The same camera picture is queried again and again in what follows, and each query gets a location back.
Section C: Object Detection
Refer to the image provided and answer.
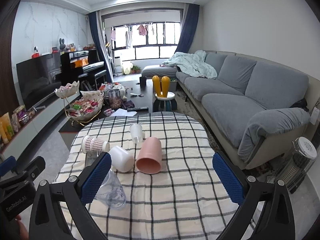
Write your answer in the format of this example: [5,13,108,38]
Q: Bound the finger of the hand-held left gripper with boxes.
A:
[0,156,46,189]

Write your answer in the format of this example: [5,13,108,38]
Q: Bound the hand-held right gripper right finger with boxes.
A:
[212,151,296,240]

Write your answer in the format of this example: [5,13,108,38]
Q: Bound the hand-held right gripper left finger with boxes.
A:
[28,152,112,240]

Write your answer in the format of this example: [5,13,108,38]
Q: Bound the pink cup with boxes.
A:
[135,137,162,174]

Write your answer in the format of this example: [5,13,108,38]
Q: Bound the clear printed plastic cup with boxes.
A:
[93,169,127,210]

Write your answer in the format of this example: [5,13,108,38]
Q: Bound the clear glass cup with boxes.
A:
[84,151,102,168]

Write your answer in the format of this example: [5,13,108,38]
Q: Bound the white cup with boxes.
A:
[108,145,135,173]

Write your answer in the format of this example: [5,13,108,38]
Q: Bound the checked paper cup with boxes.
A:
[81,135,110,153]

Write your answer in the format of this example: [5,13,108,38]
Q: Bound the translucent plastic cup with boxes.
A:
[129,124,143,144]

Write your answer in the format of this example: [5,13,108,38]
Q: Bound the person's left hand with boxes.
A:
[15,214,28,240]

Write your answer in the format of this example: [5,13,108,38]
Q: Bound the yellow bottles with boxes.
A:
[0,112,14,143]

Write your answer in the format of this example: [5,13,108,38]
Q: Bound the white television cabinet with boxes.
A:
[0,95,66,161]

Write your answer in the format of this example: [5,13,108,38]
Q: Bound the snack packets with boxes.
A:
[12,104,36,132]

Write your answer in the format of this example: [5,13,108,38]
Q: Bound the checked tablecloth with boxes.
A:
[54,111,256,240]

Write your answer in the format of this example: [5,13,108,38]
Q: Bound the white paper sheets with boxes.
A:
[109,108,138,118]

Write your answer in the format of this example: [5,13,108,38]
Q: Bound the white electric heater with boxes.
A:
[277,137,318,194]

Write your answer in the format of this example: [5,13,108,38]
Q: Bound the tiered white snack bowl stand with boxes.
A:
[54,80,104,128]

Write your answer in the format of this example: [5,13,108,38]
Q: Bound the grey sofa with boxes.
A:
[141,50,312,171]

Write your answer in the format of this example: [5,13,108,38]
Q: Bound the clear jar of nuts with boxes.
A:
[107,89,123,110]

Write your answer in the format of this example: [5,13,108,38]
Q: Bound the black television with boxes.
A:
[16,53,63,109]

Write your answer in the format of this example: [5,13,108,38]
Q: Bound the dark coffee table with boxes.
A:
[58,80,154,153]

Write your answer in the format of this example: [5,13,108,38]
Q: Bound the black piano bench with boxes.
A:
[78,70,108,91]

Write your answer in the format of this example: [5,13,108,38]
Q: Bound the dark cloth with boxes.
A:
[291,98,311,112]

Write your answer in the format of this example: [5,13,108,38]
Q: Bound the yellow rabbit ear stool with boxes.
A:
[152,76,177,112]

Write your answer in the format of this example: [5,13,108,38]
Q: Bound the white air purifier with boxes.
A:
[113,56,123,77]

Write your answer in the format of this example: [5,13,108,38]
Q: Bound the black piano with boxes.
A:
[60,49,107,90]

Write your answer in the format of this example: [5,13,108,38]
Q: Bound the light blue blanket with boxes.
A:
[161,50,218,79]

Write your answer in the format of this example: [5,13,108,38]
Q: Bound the blue curtain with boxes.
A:
[88,11,114,83]
[175,4,201,54]

